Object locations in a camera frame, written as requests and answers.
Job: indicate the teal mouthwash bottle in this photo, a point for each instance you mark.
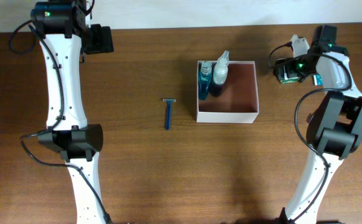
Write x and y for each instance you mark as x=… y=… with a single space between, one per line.
x=204 y=79

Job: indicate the green white soap box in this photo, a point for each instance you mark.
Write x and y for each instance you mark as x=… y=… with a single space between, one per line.
x=284 y=80

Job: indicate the clear purple spray bottle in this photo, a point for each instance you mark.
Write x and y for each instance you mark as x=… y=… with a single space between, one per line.
x=219 y=74

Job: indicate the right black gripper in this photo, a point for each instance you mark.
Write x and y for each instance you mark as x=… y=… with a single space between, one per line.
x=281 y=66

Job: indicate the blue disposable razor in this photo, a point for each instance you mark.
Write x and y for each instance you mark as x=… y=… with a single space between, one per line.
x=169 y=102

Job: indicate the white teal toothpaste tube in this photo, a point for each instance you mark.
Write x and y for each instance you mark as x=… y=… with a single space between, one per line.
x=317 y=80

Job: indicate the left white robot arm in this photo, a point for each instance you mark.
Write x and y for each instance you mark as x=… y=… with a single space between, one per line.
x=66 y=35

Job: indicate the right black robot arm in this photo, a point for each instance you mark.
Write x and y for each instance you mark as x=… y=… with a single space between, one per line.
x=334 y=129

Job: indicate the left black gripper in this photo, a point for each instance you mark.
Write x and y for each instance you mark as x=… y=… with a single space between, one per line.
x=100 y=39

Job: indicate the white box pink interior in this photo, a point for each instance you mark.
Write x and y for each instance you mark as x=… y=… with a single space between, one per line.
x=239 y=101

